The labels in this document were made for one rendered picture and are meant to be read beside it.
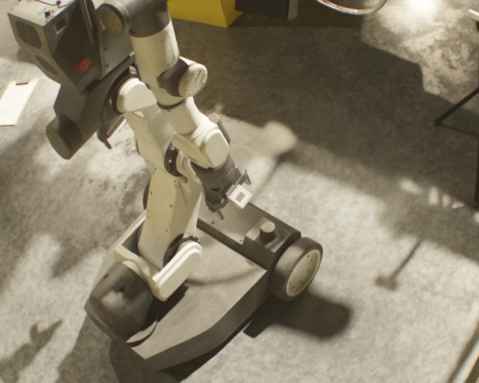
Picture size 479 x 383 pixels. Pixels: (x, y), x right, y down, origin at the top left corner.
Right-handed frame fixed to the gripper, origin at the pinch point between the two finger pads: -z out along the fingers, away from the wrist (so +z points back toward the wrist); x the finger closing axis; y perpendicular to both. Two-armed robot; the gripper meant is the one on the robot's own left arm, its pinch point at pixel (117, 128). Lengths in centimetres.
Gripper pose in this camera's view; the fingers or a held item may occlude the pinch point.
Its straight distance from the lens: 227.2
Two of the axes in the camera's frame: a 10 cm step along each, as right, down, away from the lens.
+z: -2.7, -4.6, -8.4
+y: -7.6, -4.4, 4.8
